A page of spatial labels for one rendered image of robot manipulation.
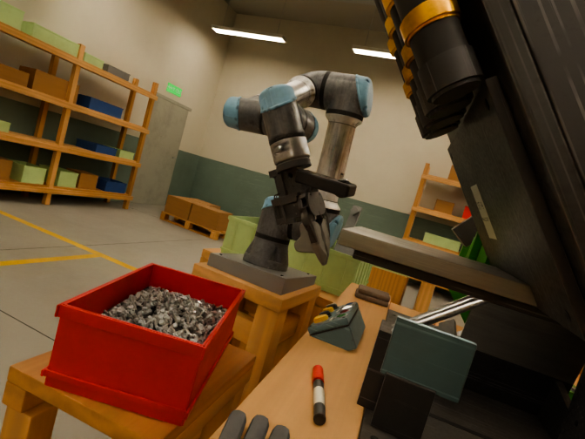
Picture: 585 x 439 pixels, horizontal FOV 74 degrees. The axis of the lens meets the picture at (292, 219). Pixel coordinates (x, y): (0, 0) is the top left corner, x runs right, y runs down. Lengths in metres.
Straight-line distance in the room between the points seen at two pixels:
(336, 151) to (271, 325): 0.54
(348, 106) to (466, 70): 0.89
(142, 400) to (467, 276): 0.45
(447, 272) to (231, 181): 8.68
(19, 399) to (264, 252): 0.75
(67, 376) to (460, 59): 0.60
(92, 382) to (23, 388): 0.11
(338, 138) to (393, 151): 6.85
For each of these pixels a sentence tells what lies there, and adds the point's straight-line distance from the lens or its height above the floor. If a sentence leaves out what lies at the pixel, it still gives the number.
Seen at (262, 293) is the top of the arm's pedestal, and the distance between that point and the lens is 1.13.
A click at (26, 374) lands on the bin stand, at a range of 0.71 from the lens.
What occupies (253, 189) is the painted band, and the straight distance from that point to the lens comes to 8.77.
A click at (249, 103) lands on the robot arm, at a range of 0.93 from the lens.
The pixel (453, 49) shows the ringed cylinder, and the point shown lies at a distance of 0.33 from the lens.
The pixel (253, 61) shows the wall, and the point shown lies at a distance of 9.49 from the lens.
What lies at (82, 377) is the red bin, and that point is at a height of 0.83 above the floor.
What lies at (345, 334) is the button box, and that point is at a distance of 0.75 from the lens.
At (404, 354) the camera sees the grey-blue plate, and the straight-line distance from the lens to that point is 0.53.
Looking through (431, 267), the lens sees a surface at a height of 1.12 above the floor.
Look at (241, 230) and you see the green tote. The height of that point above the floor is 0.91.
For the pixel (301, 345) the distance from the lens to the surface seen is 0.71.
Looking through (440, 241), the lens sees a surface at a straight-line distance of 7.32.
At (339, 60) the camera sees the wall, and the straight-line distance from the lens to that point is 8.78.
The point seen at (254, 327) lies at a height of 0.74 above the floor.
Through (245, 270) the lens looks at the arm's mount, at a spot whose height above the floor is 0.88.
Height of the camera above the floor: 1.16
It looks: 5 degrees down
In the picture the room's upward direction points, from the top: 16 degrees clockwise
